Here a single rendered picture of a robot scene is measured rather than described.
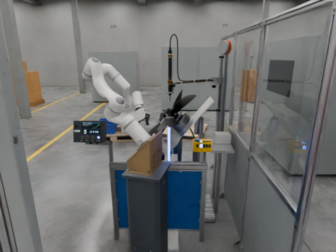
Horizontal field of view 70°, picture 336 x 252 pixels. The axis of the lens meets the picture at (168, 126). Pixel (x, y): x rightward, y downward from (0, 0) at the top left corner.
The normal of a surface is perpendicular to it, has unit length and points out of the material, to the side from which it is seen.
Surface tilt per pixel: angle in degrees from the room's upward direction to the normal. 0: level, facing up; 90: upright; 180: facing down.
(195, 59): 90
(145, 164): 90
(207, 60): 90
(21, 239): 90
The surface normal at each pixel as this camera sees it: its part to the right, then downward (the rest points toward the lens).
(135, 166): -0.31, 0.27
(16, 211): -0.04, 0.28
